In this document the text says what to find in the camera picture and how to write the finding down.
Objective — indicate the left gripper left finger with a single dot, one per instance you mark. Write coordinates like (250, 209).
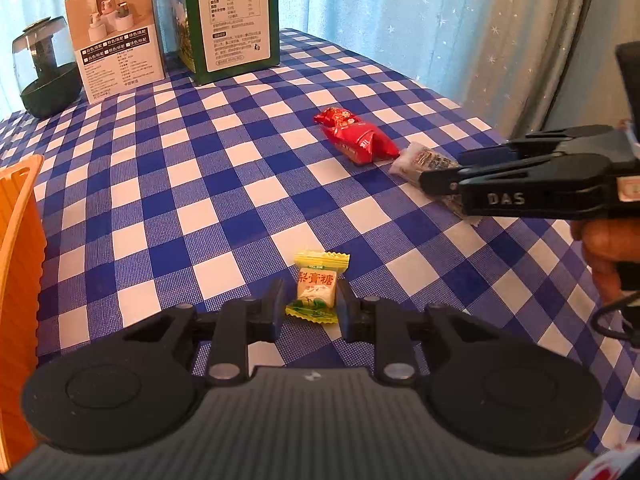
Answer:
(239, 323)

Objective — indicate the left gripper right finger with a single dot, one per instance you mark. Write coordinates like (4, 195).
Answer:
(382, 323)

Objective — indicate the yellow green candy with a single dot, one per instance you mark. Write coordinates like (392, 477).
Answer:
(317, 277)

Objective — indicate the grey white snack packet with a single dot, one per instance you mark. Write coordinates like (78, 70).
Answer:
(414, 160)

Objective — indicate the large red snack packet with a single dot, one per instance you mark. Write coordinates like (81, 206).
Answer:
(361, 142)

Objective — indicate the right hand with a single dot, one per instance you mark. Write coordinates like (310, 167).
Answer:
(606, 242)

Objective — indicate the blue checkered tablecloth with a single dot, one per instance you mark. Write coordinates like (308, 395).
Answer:
(177, 193)

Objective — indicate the grey drape curtain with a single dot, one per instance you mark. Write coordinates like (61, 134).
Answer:
(545, 64)

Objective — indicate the blue star curtain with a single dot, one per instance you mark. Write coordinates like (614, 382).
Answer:
(431, 41)

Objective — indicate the orange plastic tray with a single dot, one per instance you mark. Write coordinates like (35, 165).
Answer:
(22, 253)

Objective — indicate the dark green carton box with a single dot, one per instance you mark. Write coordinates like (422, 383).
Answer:
(219, 39)

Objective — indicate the beige product box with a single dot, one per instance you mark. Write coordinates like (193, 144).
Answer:
(116, 45)

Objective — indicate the dark glass humidifier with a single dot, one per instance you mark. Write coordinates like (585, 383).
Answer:
(45, 68)

